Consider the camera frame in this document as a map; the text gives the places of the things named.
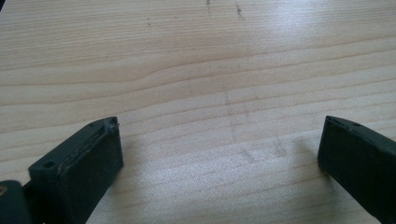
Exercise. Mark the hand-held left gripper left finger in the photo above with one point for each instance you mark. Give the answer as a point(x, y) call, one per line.
point(79, 174)

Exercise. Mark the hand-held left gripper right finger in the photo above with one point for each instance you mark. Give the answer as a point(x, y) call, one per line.
point(358, 161)

